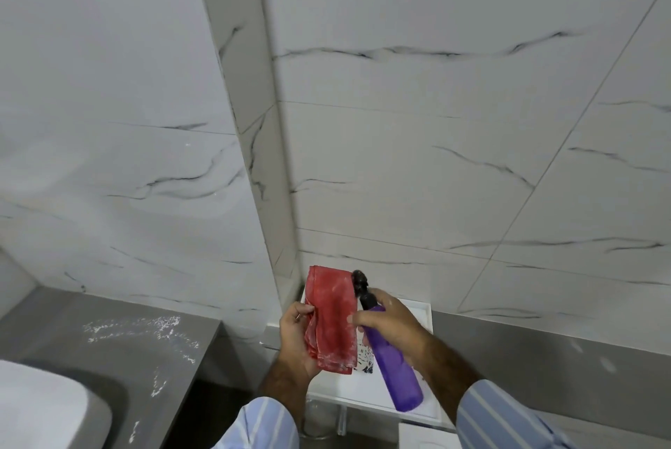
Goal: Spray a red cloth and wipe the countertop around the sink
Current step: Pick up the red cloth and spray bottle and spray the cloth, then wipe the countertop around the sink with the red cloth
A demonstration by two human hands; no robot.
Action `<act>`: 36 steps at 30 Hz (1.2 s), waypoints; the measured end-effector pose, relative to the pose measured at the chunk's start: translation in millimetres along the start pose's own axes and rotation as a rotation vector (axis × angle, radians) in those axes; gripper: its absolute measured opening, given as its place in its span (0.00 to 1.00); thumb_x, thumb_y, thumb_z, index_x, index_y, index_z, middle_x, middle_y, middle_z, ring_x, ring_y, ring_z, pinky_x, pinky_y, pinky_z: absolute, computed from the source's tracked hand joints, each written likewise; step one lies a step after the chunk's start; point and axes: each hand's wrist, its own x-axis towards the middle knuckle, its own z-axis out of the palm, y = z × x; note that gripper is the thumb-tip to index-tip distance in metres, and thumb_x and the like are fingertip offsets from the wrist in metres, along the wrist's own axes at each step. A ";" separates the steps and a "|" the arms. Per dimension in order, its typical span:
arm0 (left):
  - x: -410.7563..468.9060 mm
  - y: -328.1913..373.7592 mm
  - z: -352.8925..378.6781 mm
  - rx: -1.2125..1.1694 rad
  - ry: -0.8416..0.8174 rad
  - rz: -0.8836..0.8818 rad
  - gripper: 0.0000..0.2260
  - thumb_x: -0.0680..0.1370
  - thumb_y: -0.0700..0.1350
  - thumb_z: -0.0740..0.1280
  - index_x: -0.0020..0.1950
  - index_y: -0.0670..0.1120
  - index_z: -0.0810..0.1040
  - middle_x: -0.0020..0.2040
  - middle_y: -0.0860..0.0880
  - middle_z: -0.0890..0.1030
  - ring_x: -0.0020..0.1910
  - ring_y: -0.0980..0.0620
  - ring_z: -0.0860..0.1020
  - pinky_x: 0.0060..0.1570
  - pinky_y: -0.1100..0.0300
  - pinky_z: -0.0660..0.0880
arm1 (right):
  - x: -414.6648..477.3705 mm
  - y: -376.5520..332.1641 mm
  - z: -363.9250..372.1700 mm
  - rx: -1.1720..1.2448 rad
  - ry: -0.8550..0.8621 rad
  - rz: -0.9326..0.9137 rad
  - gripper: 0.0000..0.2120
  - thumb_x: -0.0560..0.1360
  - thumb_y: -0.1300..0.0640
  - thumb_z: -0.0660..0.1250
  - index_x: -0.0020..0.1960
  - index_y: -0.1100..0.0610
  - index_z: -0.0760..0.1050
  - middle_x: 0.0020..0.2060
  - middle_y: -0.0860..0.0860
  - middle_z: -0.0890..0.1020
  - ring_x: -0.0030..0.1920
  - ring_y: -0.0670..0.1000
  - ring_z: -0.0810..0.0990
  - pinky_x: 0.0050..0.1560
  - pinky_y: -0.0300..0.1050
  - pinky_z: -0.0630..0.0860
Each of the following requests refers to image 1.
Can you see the person's right thumb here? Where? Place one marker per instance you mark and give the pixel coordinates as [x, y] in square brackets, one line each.
[366, 318]

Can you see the person's right hand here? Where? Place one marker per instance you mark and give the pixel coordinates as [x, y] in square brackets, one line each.
[401, 325]

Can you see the person's right forearm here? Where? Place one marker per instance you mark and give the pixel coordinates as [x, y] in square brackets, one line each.
[472, 396]

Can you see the red cleaning cloth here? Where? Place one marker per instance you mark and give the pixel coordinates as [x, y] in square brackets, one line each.
[333, 317]

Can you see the person's left hand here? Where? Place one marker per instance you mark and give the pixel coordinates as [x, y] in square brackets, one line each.
[292, 344]

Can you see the patterned paper packet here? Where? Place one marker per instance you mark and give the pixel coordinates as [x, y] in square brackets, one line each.
[368, 362]

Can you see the white rectangular tray shelf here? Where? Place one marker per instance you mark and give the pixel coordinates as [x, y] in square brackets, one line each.
[417, 318]

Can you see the white ceramic sink basin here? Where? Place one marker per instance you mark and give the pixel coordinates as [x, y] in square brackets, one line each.
[47, 406]

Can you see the clear plastic shelf leg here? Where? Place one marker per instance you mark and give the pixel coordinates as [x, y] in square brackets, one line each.
[325, 420]

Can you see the person's left forearm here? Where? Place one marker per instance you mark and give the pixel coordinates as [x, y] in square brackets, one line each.
[278, 412]

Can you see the purple spray bottle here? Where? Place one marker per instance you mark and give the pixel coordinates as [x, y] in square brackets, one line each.
[396, 370]

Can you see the person's left thumb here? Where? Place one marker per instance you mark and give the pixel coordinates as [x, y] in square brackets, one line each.
[305, 310]

